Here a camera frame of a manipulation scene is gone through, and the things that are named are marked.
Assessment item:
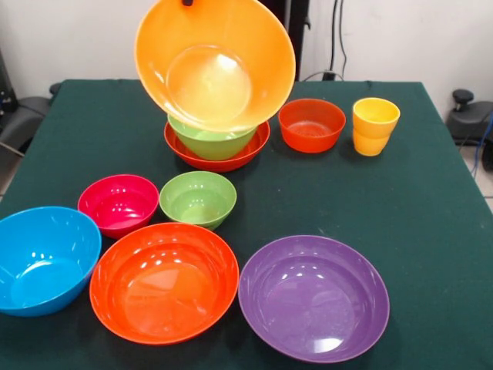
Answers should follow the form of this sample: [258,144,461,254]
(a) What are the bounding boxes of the large orange bowl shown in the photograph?
[133,0,297,133]

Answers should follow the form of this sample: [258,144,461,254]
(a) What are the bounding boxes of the large green bowl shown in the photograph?
[168,114,258,161]

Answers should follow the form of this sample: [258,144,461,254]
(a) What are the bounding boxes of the large red bowl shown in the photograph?
[163,119,271,173]
[89,222,240,346]

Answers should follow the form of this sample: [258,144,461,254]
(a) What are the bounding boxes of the small red bowl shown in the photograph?
[277,98,347,154]

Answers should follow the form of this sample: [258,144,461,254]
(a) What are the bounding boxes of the small green bowl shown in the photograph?
[159,170,238,231]

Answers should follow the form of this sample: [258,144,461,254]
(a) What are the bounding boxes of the black device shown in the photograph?
[0,48,18,115]

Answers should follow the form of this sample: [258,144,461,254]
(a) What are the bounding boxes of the pink bowl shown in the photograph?
[77,173,160,241]

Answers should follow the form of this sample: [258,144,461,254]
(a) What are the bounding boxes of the yellow cup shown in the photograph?
[352,97,401,157]

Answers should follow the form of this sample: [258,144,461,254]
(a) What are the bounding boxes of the dark green table cloth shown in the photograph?
[0,79,493,370]

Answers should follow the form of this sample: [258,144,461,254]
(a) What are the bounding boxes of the blue bowl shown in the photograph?
[0,206,103,318]

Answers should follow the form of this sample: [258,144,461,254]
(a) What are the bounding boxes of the purple bowl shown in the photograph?
[237,234,391,364]

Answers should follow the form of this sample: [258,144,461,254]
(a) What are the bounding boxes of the blue cable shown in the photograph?
[469,111,493,170]

